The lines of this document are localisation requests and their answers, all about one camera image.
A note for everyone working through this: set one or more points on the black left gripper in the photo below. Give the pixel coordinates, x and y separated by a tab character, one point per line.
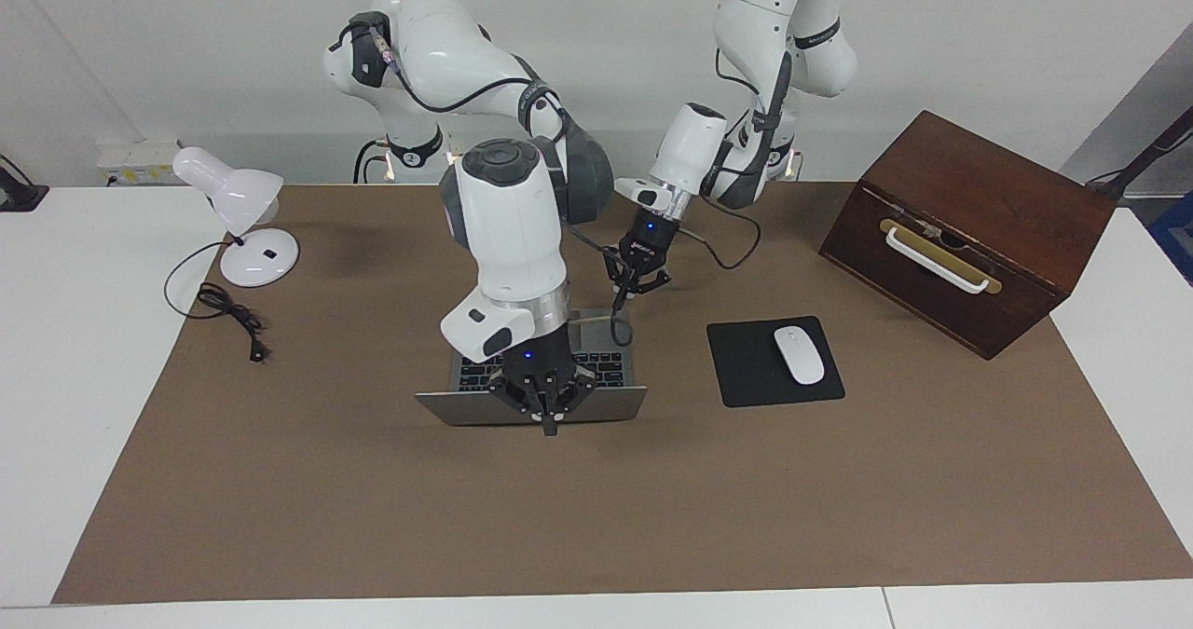
645	252

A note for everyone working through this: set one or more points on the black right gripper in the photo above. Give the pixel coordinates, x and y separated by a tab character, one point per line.
536	373

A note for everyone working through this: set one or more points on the silver laptop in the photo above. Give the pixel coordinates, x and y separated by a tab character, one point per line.
457	407

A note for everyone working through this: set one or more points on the brown table mat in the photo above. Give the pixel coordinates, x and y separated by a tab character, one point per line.
596	499

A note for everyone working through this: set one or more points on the black mouse pad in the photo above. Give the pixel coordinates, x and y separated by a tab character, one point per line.
746	368

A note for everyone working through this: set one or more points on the white computer mouse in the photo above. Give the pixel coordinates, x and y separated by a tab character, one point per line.
799	354

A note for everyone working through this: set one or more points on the white desk lamp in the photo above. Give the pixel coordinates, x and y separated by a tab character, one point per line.
238	191

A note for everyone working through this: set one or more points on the dark brown wooden box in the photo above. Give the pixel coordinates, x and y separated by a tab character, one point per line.
1007	238

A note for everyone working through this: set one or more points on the black stand pole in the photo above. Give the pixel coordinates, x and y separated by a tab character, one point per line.
1142	158

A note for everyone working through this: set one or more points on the blue object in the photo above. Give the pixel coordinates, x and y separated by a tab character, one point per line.
1176	238

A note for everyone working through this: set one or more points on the white wall power strip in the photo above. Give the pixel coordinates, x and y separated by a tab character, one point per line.
135	163

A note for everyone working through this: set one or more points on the black clamp mount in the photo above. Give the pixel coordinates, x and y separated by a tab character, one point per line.
19	196

